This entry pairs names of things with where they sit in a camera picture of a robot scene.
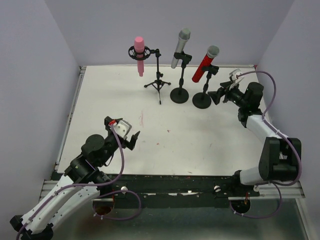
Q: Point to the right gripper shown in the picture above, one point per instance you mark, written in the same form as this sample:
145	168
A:
224	92

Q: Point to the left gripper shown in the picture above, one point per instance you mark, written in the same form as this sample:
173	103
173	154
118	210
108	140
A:
124	141

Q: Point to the black round-base stand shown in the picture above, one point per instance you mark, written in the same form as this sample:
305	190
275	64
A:
179	95
202	100

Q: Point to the red glitter microphone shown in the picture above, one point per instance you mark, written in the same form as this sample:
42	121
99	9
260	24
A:
212	52

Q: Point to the black round-base stand front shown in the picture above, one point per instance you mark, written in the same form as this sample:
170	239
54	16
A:
179	95

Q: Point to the silver microphone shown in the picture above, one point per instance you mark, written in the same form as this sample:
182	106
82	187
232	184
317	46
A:
183	37

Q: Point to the pink microphone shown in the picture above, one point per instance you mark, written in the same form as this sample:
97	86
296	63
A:
139	48

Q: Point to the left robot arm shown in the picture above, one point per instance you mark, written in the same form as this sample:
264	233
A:
81	181

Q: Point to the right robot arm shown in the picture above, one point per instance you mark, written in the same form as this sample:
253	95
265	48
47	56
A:
280	157

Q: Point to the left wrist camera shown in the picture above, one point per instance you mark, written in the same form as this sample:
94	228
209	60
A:
121	128

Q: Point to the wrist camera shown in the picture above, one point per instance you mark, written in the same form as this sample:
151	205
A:
121	128
235	78

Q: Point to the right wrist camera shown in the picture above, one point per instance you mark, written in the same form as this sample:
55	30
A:
235	78

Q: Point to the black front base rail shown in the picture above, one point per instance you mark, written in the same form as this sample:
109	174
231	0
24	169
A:
172	191

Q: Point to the aluminium extrusion rail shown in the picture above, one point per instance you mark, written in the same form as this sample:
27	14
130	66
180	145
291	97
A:
267	191

